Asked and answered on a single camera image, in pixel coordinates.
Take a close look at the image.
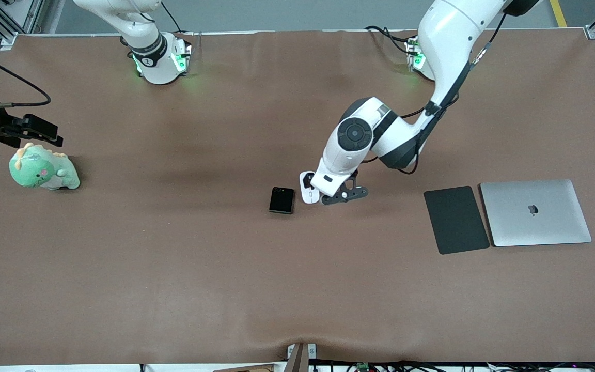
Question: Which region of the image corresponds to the green dinosaur plush toy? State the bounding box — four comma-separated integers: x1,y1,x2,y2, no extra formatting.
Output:
9,143,81,191

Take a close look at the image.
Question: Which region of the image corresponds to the black right base cable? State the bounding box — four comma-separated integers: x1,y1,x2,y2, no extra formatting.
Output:
161,0,195,50

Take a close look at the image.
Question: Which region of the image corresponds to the black base cable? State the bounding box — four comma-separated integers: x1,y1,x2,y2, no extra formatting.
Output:
161,0,195,50
365,25,413,43
380,29,414,55

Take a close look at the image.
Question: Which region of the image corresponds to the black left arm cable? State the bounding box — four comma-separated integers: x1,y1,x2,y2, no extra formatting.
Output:
357,13,510,175

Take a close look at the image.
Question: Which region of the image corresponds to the silver laptop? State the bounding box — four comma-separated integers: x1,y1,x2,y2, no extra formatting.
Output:
479,179,592,247

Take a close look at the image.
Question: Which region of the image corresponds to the brown wooden post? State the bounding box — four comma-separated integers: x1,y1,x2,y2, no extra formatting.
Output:
214,344,309,372

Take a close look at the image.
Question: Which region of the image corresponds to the small metal table bracket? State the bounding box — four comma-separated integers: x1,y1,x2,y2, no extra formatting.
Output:
286,343,318,361

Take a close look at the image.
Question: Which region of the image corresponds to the white computer mouse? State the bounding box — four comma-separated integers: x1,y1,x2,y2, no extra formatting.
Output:
299,171,321,205

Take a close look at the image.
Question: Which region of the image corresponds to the black left base cable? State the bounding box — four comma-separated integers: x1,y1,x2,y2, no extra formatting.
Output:
380,29,414,55
365,25,413,43

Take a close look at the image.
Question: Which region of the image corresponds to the black mouse pad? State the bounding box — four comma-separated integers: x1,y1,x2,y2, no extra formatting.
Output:
424,186,491,255

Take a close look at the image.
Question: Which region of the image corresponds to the brown table cover sheet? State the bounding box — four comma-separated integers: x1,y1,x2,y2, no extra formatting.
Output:
0,28,595,366

